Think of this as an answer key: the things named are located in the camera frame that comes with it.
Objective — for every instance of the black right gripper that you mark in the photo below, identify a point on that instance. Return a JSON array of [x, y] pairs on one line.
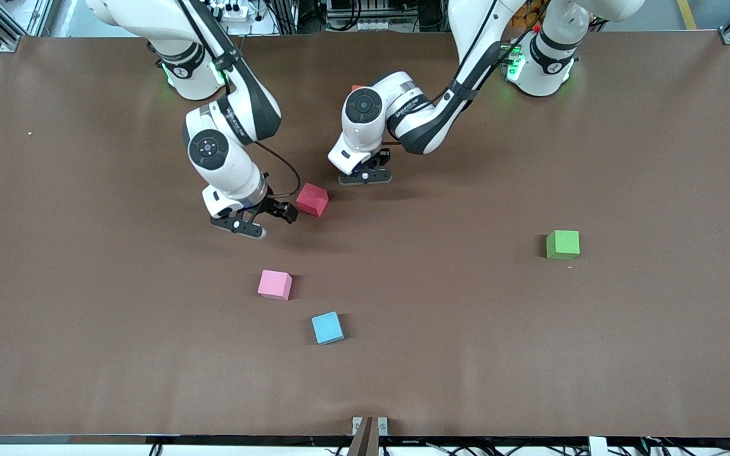
[[274, 206]]

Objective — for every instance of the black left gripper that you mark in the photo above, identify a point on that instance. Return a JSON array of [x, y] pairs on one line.
[[376, 161]]

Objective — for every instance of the red foam block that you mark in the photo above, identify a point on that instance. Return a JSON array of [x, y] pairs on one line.
[[312, 199]]

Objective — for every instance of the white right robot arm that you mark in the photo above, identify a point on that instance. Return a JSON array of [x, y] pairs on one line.
[[219, 158]]

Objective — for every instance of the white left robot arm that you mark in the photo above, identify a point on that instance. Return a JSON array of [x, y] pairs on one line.
[[416, 126]]

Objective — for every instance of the pink foam block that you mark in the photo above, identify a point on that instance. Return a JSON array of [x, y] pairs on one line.
[[274, 284]]

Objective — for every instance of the light blue foam block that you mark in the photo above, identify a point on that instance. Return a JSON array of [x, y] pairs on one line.
[[327, 328]]

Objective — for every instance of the black equipment rack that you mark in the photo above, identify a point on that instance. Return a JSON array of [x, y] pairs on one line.
[[365, 12]]

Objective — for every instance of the white power strip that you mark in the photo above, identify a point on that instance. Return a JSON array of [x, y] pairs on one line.
[[238, 10]]

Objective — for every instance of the green foam block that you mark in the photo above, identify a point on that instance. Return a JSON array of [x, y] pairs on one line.
[[562, 244]]

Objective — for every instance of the white connector box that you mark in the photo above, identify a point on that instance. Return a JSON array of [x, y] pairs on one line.
[[598, 446]]

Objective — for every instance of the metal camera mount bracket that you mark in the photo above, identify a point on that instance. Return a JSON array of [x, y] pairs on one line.
[[368, 440]]

